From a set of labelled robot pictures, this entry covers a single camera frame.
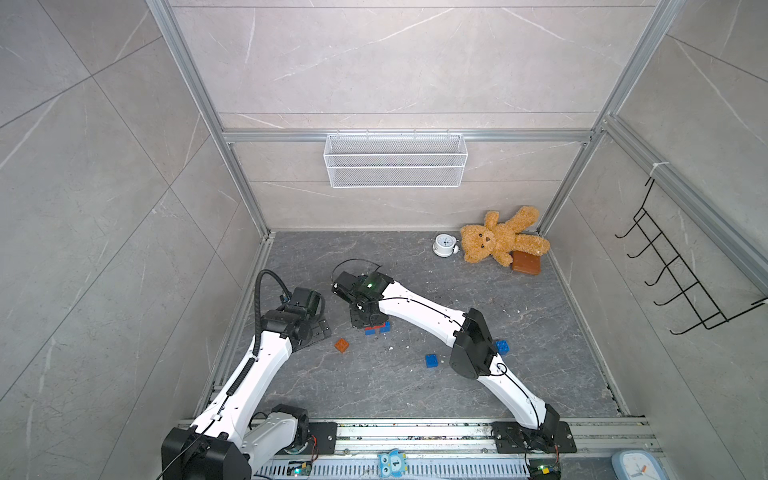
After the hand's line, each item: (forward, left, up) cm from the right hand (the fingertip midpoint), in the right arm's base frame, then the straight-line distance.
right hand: (367, 322), depth 88 cm
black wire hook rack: (-7, -73, +25) cm, 78 cm away
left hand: (-5, +15, +5) cm, 16 cm away
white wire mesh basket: (+49, -10, +24) cm, 56 cm away
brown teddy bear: (+32, -48, +1) cm, 58 cm away
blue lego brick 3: (-7, -40, -3) cm, 41 cm away
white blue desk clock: (-36, -64, -4) cm, 73 cm away
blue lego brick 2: (0, -1, -6) cm, 6 cm away
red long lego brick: (-5, -3, +8) cm, 10 cm away
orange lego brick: (-5, +8, -4) cm, 10 cm away
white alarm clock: (+33, -28, -2) cm, 43 cm away
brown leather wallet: (+25, -57, -4) cm, 63 cm away
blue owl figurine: (-35, -7, -4) cm, 36 cm away
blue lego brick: (+1, -6, -5) cm, 8 cm away
